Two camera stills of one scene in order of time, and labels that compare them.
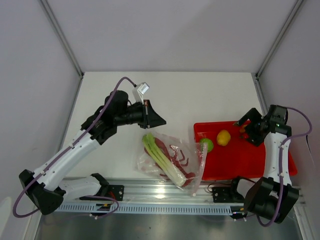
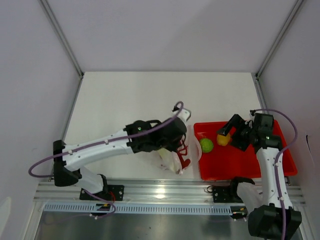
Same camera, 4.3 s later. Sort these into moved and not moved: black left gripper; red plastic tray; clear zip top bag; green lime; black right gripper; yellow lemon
Moved: black left gripper; black right gripper; clear zip top bag
Not moved: green lime; red plastic tray; yellow lemon
